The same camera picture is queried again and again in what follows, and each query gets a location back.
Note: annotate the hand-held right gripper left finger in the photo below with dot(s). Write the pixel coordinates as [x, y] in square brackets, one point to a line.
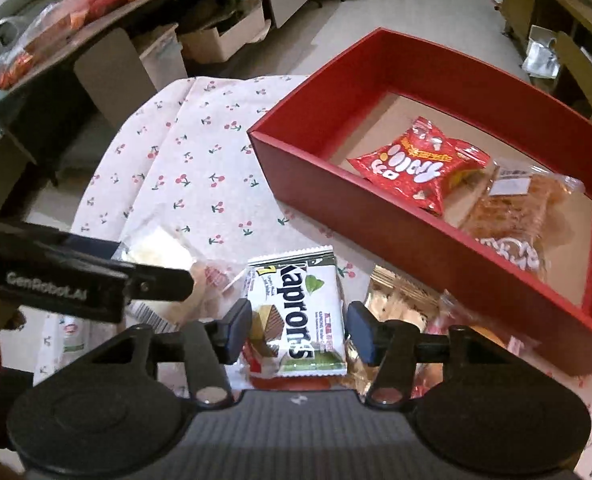
[237, 331]

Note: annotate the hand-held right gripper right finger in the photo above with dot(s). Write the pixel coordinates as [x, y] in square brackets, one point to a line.
[360, 332]

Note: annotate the clear pastry packet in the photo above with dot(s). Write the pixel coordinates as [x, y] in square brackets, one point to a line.
[511, 215]

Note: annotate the clear packet with white snack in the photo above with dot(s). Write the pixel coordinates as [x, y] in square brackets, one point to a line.
[158, 250]

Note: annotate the wooden shelf unit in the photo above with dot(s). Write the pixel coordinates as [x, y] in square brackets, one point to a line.
[576, 70]

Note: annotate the silver foil bag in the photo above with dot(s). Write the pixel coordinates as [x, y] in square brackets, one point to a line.
[541, 55]

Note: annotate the white barcode packet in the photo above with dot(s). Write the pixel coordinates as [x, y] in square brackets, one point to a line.
[148, 312]

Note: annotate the red snack packet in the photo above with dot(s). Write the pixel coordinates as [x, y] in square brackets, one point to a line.
[406, 160]

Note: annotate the white storage box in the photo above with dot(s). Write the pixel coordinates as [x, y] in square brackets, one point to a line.
[225, 40]

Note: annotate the white and green packet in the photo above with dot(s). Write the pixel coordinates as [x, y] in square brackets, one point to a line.
[73, 335]

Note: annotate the white wafer packet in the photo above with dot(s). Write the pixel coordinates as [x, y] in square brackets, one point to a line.
[301, 300]

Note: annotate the pink and orange packet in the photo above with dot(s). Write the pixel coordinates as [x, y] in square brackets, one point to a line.
[476, 316]

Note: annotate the red cardboard box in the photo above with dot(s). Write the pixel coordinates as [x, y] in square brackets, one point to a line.
[376, 220]

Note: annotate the cherry print tablecloth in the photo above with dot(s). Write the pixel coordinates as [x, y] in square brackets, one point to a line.
[200, 160]

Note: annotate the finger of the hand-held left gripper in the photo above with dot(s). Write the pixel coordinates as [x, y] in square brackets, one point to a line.
[150, 285]

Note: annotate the clear packet with pale snack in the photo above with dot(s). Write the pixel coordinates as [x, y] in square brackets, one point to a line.
[210, 285]

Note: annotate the clear cracker packet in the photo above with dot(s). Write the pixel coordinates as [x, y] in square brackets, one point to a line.
[401, 295]

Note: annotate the white storage bin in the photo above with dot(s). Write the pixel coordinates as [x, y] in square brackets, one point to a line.
[160, 60]

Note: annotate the clear plastic bag of snacks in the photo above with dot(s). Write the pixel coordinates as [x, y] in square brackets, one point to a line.
[25, 55]

